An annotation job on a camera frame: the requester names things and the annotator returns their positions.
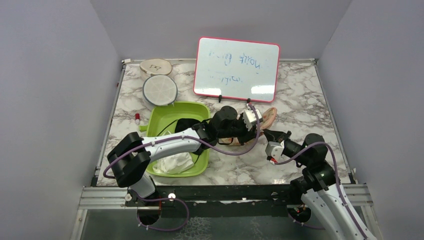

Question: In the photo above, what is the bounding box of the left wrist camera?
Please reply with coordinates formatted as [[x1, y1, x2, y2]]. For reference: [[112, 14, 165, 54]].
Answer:
[[242, 109, 263, 131]]

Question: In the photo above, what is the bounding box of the white bra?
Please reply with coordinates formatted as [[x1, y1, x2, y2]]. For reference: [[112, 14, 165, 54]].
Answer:
[[152, 152, 194, 175]]

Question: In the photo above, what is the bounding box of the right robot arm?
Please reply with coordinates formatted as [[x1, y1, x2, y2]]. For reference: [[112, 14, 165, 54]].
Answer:
[[263, 129, 376, 240]]

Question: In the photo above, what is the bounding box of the black front rail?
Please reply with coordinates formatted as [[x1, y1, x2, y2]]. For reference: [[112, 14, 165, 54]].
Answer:
[[124, 184, 313, 223]]

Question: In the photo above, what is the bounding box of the pink framed whiteboard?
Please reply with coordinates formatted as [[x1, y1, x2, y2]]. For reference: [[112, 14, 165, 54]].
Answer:
[[193, 36, 280, 103]]

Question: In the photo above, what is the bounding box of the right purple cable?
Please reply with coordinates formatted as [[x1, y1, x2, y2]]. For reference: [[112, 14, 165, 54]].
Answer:
[[273, 141, 369, 240]]

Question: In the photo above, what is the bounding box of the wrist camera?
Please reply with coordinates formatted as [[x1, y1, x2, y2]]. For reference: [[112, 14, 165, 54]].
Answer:
[[242, 109, 263, 131], [265, 141, 285, 165]]

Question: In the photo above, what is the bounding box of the small red white marker cap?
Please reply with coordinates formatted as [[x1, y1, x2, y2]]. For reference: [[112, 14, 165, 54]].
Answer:
[[135, 113, 141, 126]]

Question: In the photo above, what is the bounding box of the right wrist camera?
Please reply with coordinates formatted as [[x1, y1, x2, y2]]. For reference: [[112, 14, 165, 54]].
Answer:
[[265, 141, 285, 165]]

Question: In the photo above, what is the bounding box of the black bra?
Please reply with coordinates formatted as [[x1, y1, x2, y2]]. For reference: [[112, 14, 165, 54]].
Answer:
[[157, 118, 201, 136]]

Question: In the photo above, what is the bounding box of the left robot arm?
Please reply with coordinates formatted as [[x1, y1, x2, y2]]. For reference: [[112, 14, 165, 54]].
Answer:
[[103, 104, 263, 206]]

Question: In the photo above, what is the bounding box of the round wooden slice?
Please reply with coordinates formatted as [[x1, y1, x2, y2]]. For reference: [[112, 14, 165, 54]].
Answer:
[[139, 58, 173, 81]]

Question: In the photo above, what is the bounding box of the round white mesh laundry bag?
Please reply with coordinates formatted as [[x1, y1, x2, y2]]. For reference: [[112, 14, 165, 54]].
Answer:
[[142, 74, 178, 106]]

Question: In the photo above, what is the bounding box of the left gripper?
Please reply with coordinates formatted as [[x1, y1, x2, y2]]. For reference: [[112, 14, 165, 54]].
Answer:
[[217, 113, 260, 146]]

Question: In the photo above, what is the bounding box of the green plastic tray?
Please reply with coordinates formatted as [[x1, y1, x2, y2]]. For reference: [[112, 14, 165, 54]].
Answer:
[[139, 101, 211, 178]]

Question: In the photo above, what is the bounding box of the floral mesh laundry bag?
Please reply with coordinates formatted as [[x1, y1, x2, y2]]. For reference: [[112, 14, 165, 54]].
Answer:
[[218, 107, 278, 146]]

